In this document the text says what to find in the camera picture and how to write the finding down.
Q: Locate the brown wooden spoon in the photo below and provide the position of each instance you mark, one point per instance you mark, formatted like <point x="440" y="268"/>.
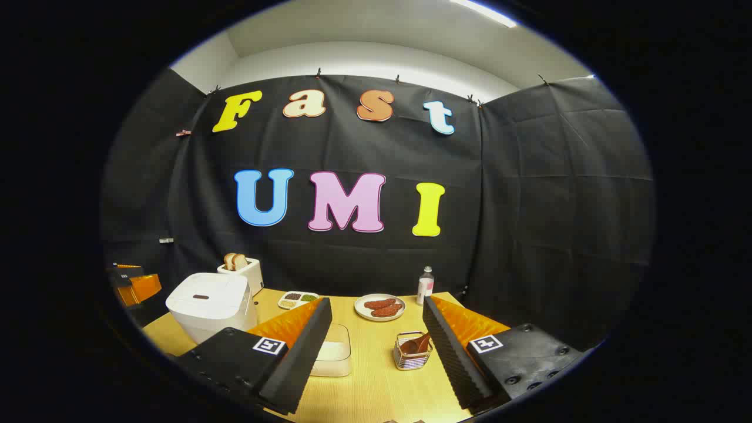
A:
<point x="414" y="343"/>

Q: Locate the white rice cooker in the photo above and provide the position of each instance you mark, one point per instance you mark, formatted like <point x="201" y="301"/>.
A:
<point x="205" y="305"/>

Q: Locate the black backdrop cloth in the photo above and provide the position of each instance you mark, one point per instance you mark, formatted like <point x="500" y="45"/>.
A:
<point x="529" y="205"/>

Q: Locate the clear bottle with pink label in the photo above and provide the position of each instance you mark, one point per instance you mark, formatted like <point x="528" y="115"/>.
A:
<point x="425" y="288"/>

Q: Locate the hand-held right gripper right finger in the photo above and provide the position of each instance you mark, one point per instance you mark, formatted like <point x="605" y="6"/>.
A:
<point x="452" y="364"/>

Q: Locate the white toaster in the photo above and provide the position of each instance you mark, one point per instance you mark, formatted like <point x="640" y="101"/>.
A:
<point x="252" y="279"/>

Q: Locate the round white plate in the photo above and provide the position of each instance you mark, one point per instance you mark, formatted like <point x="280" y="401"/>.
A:
<point x="361" y="312"/>

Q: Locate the clear plastic rice container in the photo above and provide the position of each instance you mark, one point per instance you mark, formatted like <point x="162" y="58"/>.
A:
<point x="336" y="333"/>

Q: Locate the white divided dish of beans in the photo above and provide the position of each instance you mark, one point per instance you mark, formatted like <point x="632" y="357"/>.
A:
<point x="298" y="299"/>

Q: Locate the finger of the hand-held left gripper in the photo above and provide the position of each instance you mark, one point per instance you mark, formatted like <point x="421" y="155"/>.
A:
<point x="141" y="288"/>
<point x="126" y="269"/>

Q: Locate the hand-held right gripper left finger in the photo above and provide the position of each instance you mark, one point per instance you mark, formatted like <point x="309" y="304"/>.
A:
<point x="294" y="376"/>

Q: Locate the reddish brown meat piece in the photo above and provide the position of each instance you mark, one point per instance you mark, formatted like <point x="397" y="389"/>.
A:
<point x="380" y="304"/>
<point x="388" y="311"/>

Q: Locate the toast bread slice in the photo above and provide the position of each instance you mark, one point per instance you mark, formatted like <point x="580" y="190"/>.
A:
<point x="241" y="262"/>
<point x="229" y="262"/>

